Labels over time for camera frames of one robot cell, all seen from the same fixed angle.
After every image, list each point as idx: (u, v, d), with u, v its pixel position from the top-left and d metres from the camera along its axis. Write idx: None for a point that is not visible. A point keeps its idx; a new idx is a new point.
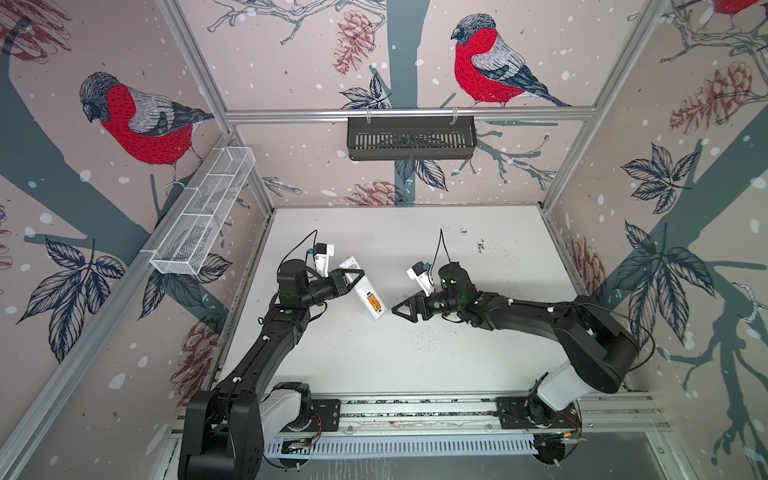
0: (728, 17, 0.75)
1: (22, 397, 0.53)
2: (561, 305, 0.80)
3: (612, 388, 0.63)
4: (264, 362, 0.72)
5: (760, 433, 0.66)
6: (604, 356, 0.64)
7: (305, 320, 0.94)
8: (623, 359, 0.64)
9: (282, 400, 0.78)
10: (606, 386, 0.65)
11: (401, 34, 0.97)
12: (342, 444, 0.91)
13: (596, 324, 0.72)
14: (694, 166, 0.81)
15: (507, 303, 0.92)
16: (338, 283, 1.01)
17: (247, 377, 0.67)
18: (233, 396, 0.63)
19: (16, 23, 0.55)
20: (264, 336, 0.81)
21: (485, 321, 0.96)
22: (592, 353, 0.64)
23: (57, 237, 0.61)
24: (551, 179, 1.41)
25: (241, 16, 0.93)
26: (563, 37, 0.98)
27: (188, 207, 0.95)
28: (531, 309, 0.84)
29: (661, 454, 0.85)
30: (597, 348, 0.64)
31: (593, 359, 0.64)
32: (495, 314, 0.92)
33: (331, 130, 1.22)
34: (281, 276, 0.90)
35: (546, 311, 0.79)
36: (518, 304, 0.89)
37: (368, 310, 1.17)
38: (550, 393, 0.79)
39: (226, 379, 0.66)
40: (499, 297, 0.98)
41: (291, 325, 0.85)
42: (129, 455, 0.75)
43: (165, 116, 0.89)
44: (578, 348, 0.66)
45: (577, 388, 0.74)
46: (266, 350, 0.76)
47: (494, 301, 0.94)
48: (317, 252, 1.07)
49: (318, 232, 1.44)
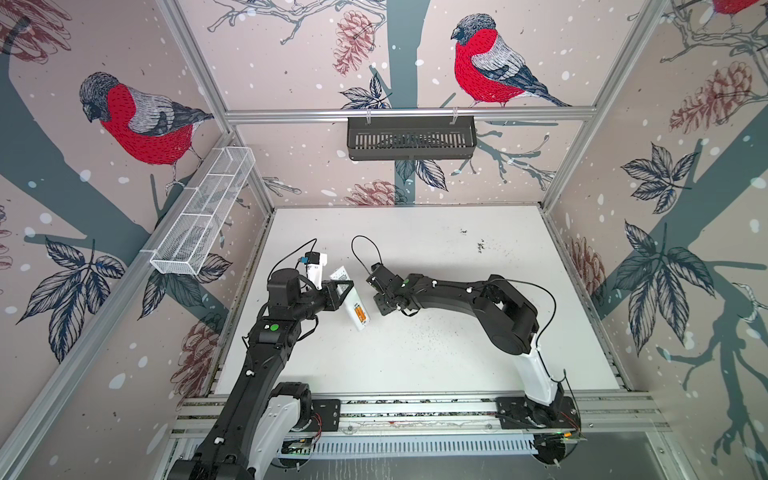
0: (728, 17, 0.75)
1: (21, 397, 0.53)
2: (477, 285, 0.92)
3: (520, 348, 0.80)
4: (249, 412, 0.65)
5: (761, 433, 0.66)
6: (512, 325, 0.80)
7: (296, 334, 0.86)
8: (525, 323, 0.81)
9: (281, 414, 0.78)
10: (516, 348, 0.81)
11: (401, 34, 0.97)
12: (342, 444, 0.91)
13: (505, 296, 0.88)
14: (694, 166, 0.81)
15: (431, 284, 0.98)
16: (331, 297, 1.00)
17: (231, 436, 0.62)
18: (217, 459, 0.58)
19: (16, 23, 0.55)
20: (248, 370, 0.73)
21: (413, 302, 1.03)
22: (504, 327, 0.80)
23: (57, 236, 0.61)
24: (551, 179, 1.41)
25: (241, 16, 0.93)
26: (562, 37, 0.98)
27: (188, 206, 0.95)
28: (453, 289, 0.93)
29: (660, 454, 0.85)
30: (507, 322, 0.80)
31: (504, 330, 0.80)
32: (422, 296, 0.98)
33: (332, 130, 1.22)
34: (272, 285, 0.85)
35: (466, 291, 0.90)
36: (440, 285, 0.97)
37: (355, 323, 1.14)
38: (532, 385, 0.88)
39: (207, 442, 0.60)
40: (425, 278, 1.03)
41: (277, 349, 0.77)
42: (130, 456, 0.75)
43: (165, 116, 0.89)
44: (493, 323, 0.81)
45: (530, 368, 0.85)
46: (252, 391, 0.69)
47: (420, 283, 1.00)
48: (309, 262, 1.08)
49: (317, 239, 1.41)
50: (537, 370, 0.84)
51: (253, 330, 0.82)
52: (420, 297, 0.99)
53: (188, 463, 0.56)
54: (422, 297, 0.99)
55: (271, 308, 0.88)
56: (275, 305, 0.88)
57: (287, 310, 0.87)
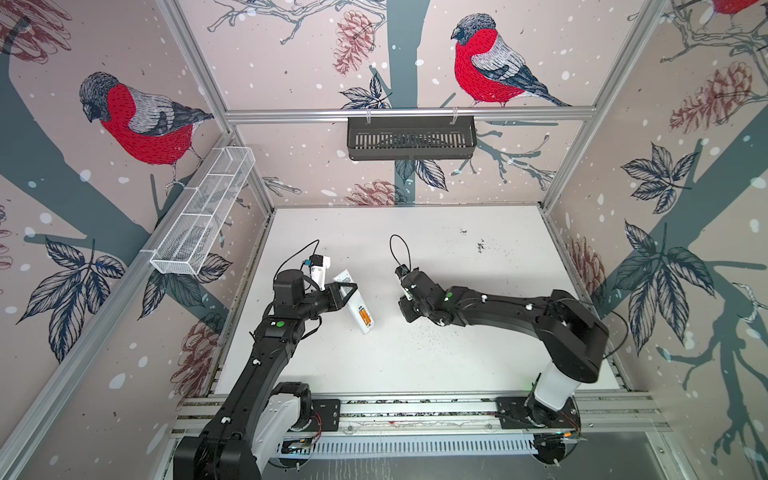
0: (728, 17, 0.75)
1: (21, 397, 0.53)
2: (539, 303, 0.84)
3: (591, 377, 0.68)
4: (254, 397, 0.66)
5: (761, 433, 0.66)
6: (584, 349, 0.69)
7: (300, 333, 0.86)
8: (597, 346, 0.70)
9: (281, 411, 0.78)
10: (585, 376, 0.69)
11: (401, 34, 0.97)
12: (342, 444, 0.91)
13: (572, 315, 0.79)
14: (694, 166, 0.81)
15: (481, 299, 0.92)
16: (334, 296, 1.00)
17: (237, 417, 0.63)
18: (223, 439, 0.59)
19: (16, 23, 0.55)
20: (255, 359, 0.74)
21: (457, 317, 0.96)
22: (575, 350, 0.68)
23: (57, 236, 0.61)
24: (551, 179, 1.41)
25: (241, 16, 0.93)
26: (562, 37, 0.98)
27: (188, 206, 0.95)
28: (510, 307, 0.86)
29: (660, 454, 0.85)
30: (580, 344, 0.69)
31: (575, 354, 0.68)
32: (470, 312, 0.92)
33: (332, 130, 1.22)
34: (277, 284, 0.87)
35: (525, 308, 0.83)
36: (492, 301, 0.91)
37: (359, 325, 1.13)
38: (546, 393, 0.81)
39: (213, 421, 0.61)
40: (471, 292, 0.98)
41: (283, 343, 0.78)
42: (130, 456, 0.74)
43: (165, 116, 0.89)
44: (560, 345, 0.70)
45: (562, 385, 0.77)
46: (257, 378, 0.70)
47: (467, 298, 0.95)
48: (313, 264, 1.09)
49: (320, 243, 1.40)
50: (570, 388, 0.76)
51: (259, 325, 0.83)
52: (467, 313, 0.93)
53: (194, 441, 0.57)
54: (469, 313, 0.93)
55: (276, 307, 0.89)
56: (280, 305, 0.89)
57: (291, 309, 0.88)
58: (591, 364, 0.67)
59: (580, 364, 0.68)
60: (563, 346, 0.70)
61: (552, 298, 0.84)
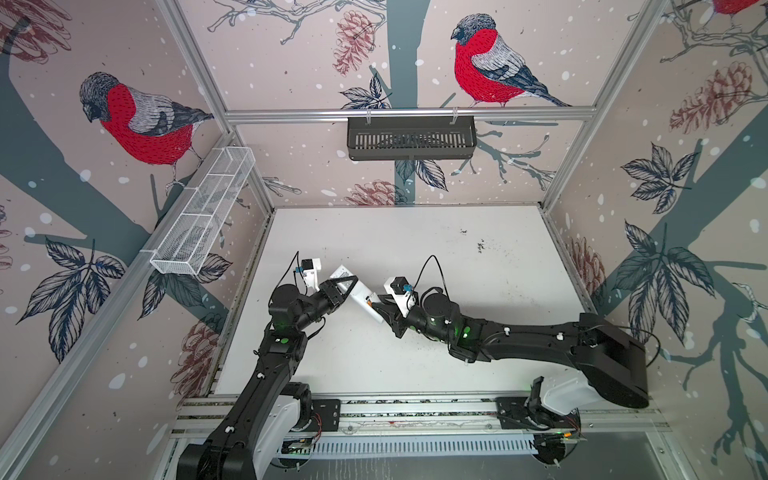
0: (728, 17, 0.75)
1: (22, 397, 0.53)
2: (569, 331, 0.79)
3: (640, 402, 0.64)
4: (258, 408, 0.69)
5: (761, 433, 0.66)
6: (629, 376, 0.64)
7: (304, 348, 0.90)
8: (639, 370, 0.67)
9: (281, 415, 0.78)
10: (633, 401, 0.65)
11: (401, 34, 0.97)
12: (342, 444, 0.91)
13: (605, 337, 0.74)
14: (694, 166, 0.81)
15: (505, 333, 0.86)
16: (331, 293, 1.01)
17: (241, 426, 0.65)
18: (225, 448, 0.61)
19: (16, 23, 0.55)
20: (259, 373, 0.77)
21: (482, 354, 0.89)
22: (621, 378, 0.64)
23: (57, 237, 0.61)
24: (551, 179, 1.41)
25: (241, 16, 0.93)
26: (563, 37, 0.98)
27: (188, 206, 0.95)
28: (538, 339, 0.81)
29: (661, 454, 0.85)
30: (623, 371, 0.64)
31: (622, 383, 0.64)
32: (496, 349, 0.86)
33: (332, 131, 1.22)
34: (273, 308, 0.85)
35: (557, 340, 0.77)
36: (516, 334, 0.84)
37: (372, 315, 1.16)
38: (556, 402, 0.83)
39: (218, 430, 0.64)
40: (492, 325, 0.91)
41: (286, 358, 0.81)
42: (130, 456, 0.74)
43: (165, 116, 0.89)
44: (604, 375, 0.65)
45: (575, 396, 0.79)
46: (261, 390, 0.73)
47: (490, 335, 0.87)
48: (304, 269, 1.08)
49: (300, 253, 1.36)
50: (580, 397, 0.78)
51: (264, 342, 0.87)
52: (492, 350, 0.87)
53: (198, 449, 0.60)
54: (494, 350, 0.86)
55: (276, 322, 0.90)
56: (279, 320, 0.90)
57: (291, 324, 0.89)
58: (639, 390, 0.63)
59: (628, 392, 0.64)
60: (608, 377, 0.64)
61: (582, 324, 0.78)
